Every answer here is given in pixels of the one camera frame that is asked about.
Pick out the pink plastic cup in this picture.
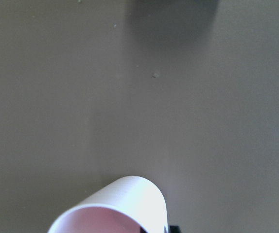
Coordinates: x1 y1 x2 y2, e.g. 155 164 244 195
48 176 169 233

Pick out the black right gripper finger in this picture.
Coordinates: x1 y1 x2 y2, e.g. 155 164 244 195
164 225 181 233

